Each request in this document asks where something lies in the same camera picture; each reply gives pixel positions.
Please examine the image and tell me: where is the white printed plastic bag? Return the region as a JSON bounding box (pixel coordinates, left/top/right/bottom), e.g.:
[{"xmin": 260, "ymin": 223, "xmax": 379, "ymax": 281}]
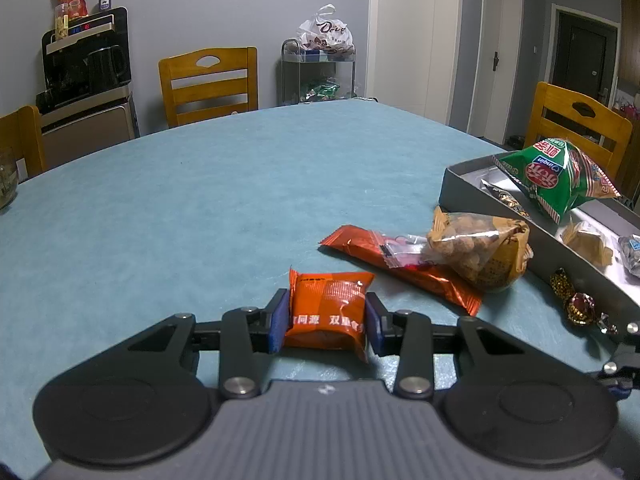
[{"xmin": 298, "ymin": 4, "xmax": 355, "ymax": 56}]

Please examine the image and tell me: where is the clear jar of yellow snacks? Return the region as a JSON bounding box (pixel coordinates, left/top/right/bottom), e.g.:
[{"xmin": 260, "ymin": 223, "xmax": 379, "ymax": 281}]
[{"xmin": 54, "ymin": 2, "xmax": 71, "ymax": 41}]

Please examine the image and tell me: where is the orange square snack packet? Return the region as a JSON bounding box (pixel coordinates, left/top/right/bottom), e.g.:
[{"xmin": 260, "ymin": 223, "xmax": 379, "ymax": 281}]
[{"xmin": 284, "ymin": 269, "xmax": 376, "ymax": 363}]

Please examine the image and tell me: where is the wooden chair with oval cutout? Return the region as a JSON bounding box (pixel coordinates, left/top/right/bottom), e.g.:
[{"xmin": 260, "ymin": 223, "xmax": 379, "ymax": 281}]
[
  {"xmin": 0, "ymin": 105, "xmax": 47, "ymax": 181},
  {"xmin": 158, "ymin": 46, "xmax": 259, "ymax": 129},
  {"xmin": 523, "ymin": 81, "xmax": 634, "ymax": 186}
]

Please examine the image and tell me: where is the glass bowl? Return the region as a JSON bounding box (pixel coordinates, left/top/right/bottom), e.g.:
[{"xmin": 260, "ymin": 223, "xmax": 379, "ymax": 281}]
[{"xmin": 0, "ymin": 147, "xmax": 20, "ymax": 211}]

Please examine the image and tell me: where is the dark door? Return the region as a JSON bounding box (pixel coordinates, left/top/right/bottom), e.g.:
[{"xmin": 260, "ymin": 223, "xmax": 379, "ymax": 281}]
[{"xmin": 552, "ymin": 5, "xmax": 621, "ymax": 111}]

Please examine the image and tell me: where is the small clear zip packet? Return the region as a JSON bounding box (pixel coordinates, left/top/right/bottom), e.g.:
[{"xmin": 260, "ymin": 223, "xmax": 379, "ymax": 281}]
[{"xmin": 377, "ymin": 232, "xmax": 432, "ymax": 268}]

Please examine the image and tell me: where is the green snack packets pile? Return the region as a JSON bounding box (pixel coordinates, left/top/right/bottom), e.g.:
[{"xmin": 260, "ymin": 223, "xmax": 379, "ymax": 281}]
[{"xmin": 302, "ymin": 80, "xmax": 346, "ymax": 103}]

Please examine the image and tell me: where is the black water dispenser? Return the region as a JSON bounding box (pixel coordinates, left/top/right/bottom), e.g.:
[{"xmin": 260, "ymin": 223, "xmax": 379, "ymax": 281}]
[{"xmin": 36, "ymin": 6, "xmax": 141, "ymax": 168}]

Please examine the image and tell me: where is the dark snack packet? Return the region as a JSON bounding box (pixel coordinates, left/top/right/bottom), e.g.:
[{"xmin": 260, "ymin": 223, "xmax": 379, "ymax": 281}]
[{"xmin": 480, "ymin": 178, "xmax": 533, "ymax": 219}]

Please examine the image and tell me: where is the green prawn cracker bag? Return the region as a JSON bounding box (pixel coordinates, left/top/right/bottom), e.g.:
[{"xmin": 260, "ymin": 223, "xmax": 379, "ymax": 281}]
[{"xmin": 492, "ymin": 137, "xmax": 622, "ymax": 224}]

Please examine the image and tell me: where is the long red snack packet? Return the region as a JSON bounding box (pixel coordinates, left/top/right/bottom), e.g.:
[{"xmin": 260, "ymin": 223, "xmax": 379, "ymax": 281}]
[{"xmin": 318, "ymin": 225, "xmax": 484, "ymax": 317}]

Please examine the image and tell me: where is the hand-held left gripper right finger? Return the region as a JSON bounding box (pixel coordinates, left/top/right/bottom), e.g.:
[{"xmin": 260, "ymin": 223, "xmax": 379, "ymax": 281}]
[{"xmin": 365, "ymin": 291, "xmax": 536, "ymax": 401}]

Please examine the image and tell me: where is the metal trolley cart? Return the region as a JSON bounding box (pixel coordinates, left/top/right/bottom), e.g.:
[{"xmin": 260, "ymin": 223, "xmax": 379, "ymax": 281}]
[{"xmin": 280, "ymin": 37, "xmax": 357, "ymax": 106}]

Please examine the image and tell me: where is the tan snack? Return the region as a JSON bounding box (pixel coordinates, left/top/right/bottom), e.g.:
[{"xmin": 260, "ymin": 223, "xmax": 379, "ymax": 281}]
[{"xmin": 560, "ymin": 220, "xmax": 615, "ymax": 267}]

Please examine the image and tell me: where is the gold red foil candy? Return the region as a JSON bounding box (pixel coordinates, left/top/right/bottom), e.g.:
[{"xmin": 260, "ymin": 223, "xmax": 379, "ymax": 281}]
[
  {"xmin": 550, "ymin": 267, "xmax": 576, "ymax": 301},
  {"xmin": 564, "ymin": 291, "xmax": 621, "ymax": 337}
]

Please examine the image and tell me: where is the triangular peanut snack bag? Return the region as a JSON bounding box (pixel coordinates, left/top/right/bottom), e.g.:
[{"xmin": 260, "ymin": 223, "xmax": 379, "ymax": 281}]
[{"xmin": 426, "ymin": 206, "xmax": 535, "ymax": 293}]

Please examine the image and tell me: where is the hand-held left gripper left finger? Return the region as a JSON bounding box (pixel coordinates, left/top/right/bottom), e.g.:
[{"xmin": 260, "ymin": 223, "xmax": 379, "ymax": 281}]
[{"xmin": 117, "ymin": 287, "xmax": 292, "ymax": 401}]

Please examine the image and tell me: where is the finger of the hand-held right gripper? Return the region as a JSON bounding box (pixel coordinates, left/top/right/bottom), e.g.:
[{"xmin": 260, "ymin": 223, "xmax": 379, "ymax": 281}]
[{"xmin": 600, "ymin": 322, "xmax": 640, "ymax": 401}]

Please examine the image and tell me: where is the grey shallow box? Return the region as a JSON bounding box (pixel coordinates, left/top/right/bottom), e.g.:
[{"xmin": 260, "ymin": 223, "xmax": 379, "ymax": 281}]
[{"xmin": 440, "ymin": 152, "xmax": 640, "ymax": 333}]

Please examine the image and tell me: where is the clear bag of dark nuts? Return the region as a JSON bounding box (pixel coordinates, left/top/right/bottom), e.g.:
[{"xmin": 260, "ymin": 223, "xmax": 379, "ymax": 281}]
[{"xmin": 617, "ymin": 234, "xmax": 640, "ymax": 278}]

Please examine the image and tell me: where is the white door black handle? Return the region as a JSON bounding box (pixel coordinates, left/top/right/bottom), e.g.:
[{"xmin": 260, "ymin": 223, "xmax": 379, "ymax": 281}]
[{"xmin": 472, "ymin": 0, "xmax": 525, "ymax": 143}]

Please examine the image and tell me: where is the white door silver handle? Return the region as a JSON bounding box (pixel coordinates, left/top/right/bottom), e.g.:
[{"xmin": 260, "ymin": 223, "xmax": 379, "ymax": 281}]
[{"xmin": 370, "ymin": 0, "xmax": 463, "ymax": 126}]

